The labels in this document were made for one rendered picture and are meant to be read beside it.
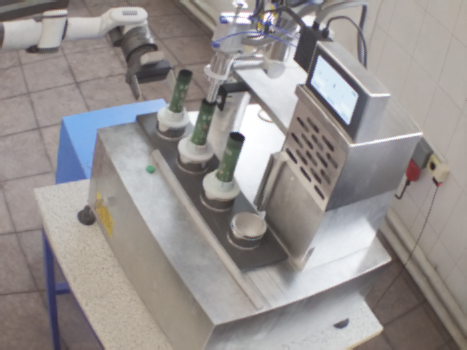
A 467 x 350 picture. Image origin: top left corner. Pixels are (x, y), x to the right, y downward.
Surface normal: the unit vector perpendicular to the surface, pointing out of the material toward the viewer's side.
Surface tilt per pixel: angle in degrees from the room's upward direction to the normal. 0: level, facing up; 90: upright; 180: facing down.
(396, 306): 0
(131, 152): 0
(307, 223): 90
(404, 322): 0
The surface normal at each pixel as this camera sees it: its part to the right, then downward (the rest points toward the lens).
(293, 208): -0.85, 0.15
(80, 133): 0.23, -0.75
